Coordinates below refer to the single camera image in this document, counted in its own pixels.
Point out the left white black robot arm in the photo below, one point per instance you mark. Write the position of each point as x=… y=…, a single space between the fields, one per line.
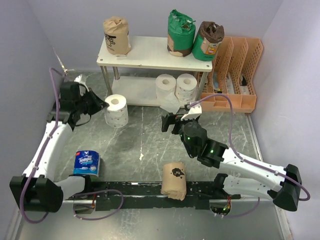
x=35 y=190

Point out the orange plastic file organizer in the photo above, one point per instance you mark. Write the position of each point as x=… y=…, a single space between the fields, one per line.
x=234 y=68

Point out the white roll pink dots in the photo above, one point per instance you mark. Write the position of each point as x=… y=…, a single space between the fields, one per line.
x=116 y=114
x=186 y=87

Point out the beige roll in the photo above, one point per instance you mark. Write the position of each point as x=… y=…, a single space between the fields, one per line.
x=116 y=34

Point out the beige roll cloud print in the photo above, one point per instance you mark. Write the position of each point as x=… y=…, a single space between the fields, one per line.
x=174 y=181

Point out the blue Tempo roll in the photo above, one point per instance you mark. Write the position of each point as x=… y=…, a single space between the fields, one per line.
x=87 y=162

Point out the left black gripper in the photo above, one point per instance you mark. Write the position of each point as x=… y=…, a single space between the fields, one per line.
x=99 y=104

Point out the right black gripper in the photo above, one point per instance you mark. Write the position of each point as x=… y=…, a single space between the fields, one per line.
x=171 y=118

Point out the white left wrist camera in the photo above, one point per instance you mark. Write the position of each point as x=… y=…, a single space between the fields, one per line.
x=82 y=79

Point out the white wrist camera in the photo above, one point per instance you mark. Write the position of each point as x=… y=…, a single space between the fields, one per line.
x=82 y=79
x=194 y=110

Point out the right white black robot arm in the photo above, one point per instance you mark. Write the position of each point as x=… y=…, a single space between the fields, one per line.
x=280 y=184

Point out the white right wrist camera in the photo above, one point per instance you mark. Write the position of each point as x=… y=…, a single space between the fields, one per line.
x=194 y=110

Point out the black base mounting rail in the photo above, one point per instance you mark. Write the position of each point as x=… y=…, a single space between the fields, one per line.
x=147 y=195

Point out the green brown roll orange label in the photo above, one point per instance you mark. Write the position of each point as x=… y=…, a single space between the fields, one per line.
x=207 y=41

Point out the plain white toilet roll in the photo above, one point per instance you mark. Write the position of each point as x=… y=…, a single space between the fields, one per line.
x=165 y=86

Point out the white two-tier shelf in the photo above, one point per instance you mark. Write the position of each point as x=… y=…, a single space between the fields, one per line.
x=147 y=53

